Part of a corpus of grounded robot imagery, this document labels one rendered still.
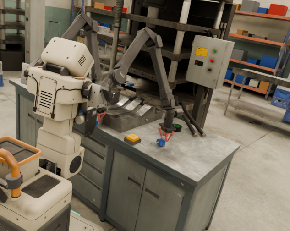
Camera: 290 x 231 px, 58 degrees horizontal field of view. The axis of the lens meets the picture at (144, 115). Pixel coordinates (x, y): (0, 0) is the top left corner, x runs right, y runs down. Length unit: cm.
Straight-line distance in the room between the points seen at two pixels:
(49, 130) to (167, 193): 79
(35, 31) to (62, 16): 383
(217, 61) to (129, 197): 128
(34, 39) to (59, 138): 462
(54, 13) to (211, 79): 777
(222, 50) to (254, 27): 617
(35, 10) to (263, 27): 585
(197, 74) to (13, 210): 174
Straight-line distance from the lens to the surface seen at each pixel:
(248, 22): 847
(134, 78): 265
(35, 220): 117
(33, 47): 595
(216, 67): 226
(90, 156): 206
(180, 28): 225
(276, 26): 819
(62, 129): 140
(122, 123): 173
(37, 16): 591
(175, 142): 177
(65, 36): 166
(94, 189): 215
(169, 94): 159
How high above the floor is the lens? 157
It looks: 21 degrees down
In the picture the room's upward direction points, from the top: 10 degrees clockwise
